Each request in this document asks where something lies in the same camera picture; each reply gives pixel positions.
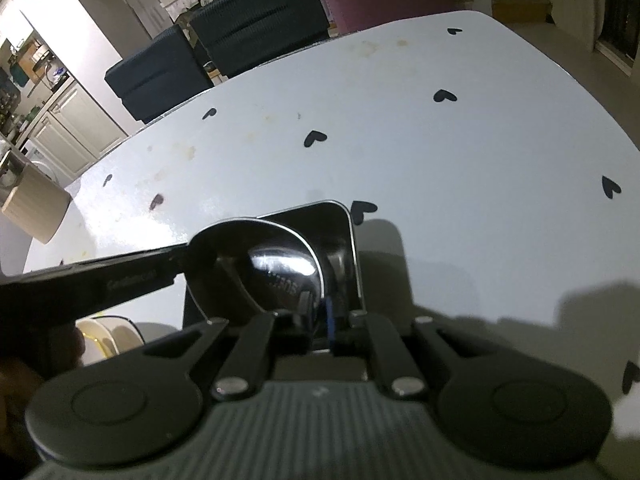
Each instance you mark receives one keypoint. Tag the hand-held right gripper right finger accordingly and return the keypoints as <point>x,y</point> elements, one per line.
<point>331,325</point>

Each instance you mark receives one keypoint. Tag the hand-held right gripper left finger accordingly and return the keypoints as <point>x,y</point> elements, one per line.
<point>260,335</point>

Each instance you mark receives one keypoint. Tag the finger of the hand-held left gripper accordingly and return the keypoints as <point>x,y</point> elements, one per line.
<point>100,280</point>

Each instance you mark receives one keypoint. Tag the small round steel bowl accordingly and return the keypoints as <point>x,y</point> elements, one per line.
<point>270,270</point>

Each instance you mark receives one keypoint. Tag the steel rectangular tray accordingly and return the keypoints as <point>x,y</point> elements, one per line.
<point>340,240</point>

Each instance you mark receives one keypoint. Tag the person's left hand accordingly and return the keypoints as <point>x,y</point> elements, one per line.
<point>30,355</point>

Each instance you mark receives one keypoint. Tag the beige thermos with steel lid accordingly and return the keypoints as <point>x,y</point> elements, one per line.
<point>35,205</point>

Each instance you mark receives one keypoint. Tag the white kitchen cabinet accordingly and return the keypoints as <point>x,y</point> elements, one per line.
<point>80,125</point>

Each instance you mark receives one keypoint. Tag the dark blue chair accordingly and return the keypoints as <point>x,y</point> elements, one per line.
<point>160,75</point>
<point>260,25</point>

